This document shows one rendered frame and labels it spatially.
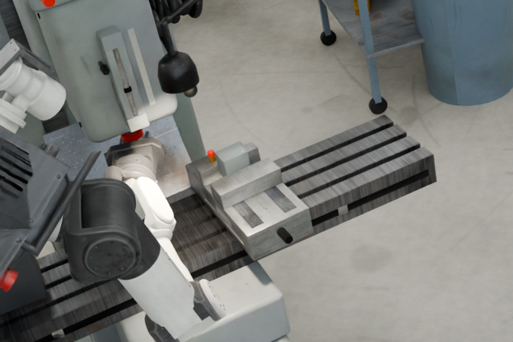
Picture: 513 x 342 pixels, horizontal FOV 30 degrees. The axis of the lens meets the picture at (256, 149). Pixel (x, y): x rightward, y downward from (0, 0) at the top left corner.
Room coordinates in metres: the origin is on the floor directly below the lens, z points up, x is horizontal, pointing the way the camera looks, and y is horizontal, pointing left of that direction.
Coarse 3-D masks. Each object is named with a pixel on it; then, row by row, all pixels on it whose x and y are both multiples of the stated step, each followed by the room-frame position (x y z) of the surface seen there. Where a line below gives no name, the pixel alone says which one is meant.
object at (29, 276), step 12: (24, 264) 1.64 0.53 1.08; (36, 264) 1.69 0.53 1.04; (24, 276) 1.64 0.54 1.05; (36, 276) 1.64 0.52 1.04; (0, 288) 1.63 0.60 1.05; (12, 288) 1.63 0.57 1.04; (24, 288) 1.64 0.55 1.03; (36, 288) 1.64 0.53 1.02; (0, 300) 1.62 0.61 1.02; (12, 300) 1.63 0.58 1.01; (24, 300) 1.63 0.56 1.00; (36, 300) 1.64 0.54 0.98; (0, 312) 1.62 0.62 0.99
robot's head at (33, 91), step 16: (16, 80) 1.33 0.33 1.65; (32, 80) 1.35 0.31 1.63; (48, 80) 1.37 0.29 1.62; (16, 96) 1.34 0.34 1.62; (32, 96) 1.34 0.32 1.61; (48, 96) 1.35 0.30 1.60; (64, 96) 1.37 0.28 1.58; (16, 112) 1.32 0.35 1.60; (32, 112) 1.35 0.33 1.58; (48, 112) 1.35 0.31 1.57
